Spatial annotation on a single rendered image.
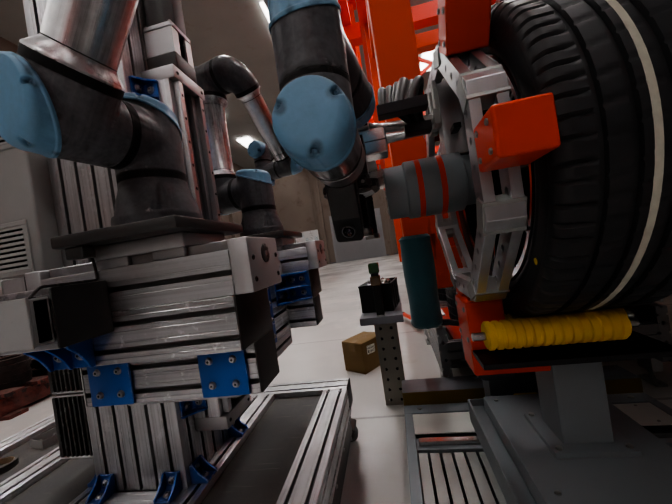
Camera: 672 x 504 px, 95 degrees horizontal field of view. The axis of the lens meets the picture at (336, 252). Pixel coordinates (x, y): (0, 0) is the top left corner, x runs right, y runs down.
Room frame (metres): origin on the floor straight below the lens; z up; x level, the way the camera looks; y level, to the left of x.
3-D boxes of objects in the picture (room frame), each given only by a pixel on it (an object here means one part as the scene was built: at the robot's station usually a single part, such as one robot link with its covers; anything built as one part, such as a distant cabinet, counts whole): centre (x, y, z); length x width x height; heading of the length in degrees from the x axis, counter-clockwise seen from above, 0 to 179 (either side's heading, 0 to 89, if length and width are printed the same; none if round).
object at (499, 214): (0.74, -0.32, 0.85); 0.54 x 0.07 x 0.54; 170
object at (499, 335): (0.61, -0.40, 0.51); 0.29 x 0.06 x 0.06; 80
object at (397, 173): (0.76, -0.25, 0.85); 0.21 x 0.14 x 0.14; 80
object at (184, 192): (0.58, 0.32, 0.87); 0.15 x 0.15 x 0.10
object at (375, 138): (0.61, -0.09, 0.93); 0.09 x 0.05 x 0.05; 80
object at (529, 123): (0.43, -0.27, 0.85); 0.09 x 0.08 x 0.07; 170
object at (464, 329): (0.74, -0.36, 0.48); 0.16 x 0.12 x 0.17; 80
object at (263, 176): (1.07, 0.25, 0.98); 0.13 x 0.12 x 0.14; 67
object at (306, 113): (0.32, 0.00, 0.85); 0.11 x 0.08 x 0.09; 170
